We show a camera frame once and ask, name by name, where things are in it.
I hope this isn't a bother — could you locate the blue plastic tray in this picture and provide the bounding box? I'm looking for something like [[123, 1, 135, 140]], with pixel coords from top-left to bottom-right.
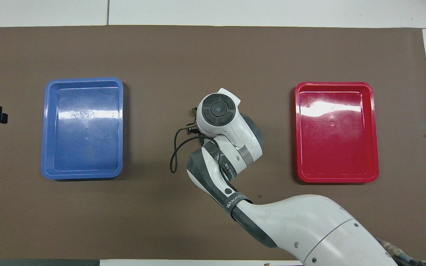
[[41, 77, 124, 180]]

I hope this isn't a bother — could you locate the red plastic tray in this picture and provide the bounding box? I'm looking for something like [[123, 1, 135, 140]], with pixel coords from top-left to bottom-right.
[[295, 82, 380, 184]]

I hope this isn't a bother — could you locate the grey arm base cable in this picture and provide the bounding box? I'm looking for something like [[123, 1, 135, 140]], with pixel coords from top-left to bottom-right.
[[378, 238, 422, 266]]

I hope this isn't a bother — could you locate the brown table mat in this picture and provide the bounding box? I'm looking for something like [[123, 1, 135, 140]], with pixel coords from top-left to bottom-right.
[[0, 25, 426, 261]]

